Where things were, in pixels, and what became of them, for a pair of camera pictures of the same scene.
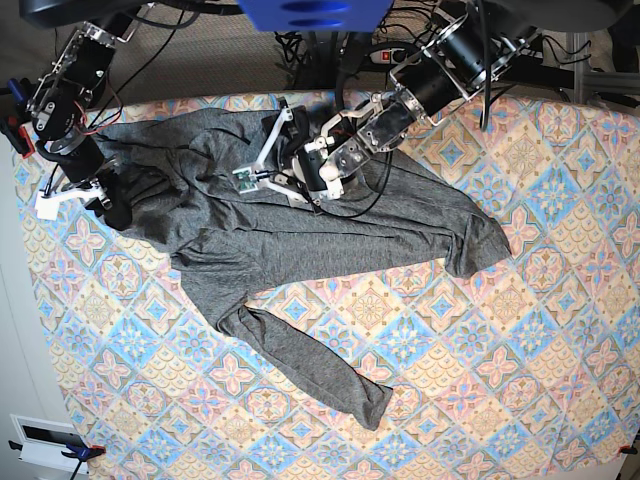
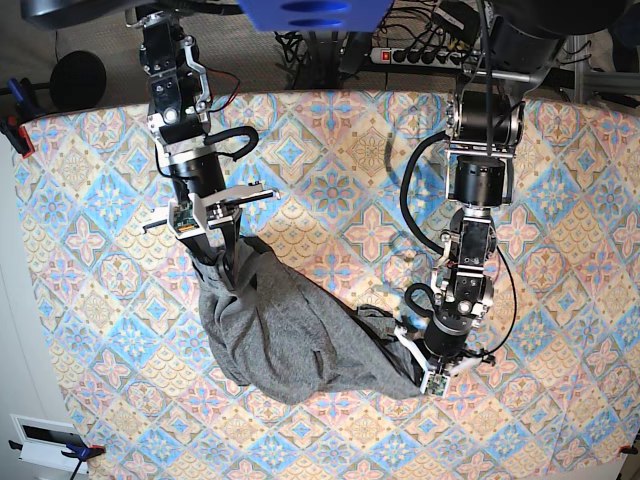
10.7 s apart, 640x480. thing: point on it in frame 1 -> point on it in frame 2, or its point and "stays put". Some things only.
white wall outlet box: (44, 453) stays put
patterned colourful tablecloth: (528, 369) stays put
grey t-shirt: (181, 170) -> (295, 340)
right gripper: (302, 172) -> (439, 368)
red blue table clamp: (11, 122) stays put
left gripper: (105, 193) -> (197, 214)
